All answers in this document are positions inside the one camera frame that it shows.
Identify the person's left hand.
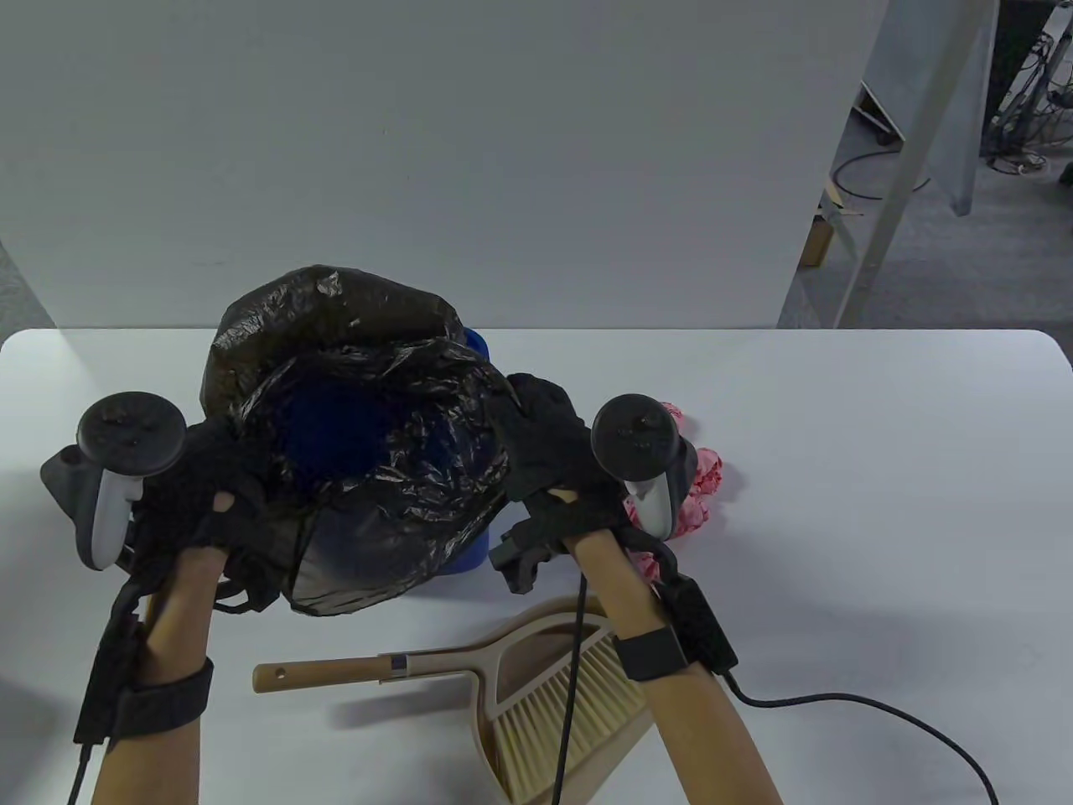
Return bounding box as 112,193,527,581
130,423,282,613

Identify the person's right hand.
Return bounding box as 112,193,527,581
486,373,625,592

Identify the blue recycling bin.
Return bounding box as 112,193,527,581
419,327,495,581

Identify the pile of pink paper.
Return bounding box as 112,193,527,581
625,402,723,579

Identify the beige plastic dustpan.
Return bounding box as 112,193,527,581
381,597,663,805

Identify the beige brush with wooden handle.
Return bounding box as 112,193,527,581
253,646,651,797

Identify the black plastic trash bag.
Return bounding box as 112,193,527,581
203,265,521,617

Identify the person's right forearm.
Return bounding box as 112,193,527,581
562,528,785,805

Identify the black and white left controller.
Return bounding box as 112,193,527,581
40,392,187,571

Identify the black and white controller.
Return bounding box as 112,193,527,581
40,392,187,571
592,394,697,539

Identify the black and white right controller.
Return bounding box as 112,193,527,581
592,394,697,539

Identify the black left wrist sensor box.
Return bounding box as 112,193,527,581
74,579,143,747

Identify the black wrist sensor box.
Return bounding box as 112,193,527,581
74,579,143,747
658,579,739,672

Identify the black right wrist sensor box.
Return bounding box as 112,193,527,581
658,579,739,672

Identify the white table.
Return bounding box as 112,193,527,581
0,329,1073,805

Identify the white partition panel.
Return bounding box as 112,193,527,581
0,0,889,330

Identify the brown cardboard box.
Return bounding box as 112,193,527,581
798,216,837,267

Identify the grey leaning board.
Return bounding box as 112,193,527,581
863,0,1003,217

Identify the black left wrist strap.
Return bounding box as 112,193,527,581
113,658,215,743

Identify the black wrist strap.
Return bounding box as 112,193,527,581
113,658,215,743
612,627,688,682

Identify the black right glove cable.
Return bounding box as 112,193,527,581
553,574,588,805
721,671,1003,805

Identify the black right wrist strap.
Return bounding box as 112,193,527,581
612,627,688,682

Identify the black floor cable loop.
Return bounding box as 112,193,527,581
830,151,931,200

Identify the grey metal frame post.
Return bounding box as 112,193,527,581
834,0,998,328

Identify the tangle of black cables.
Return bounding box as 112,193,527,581
982,8,1073,177

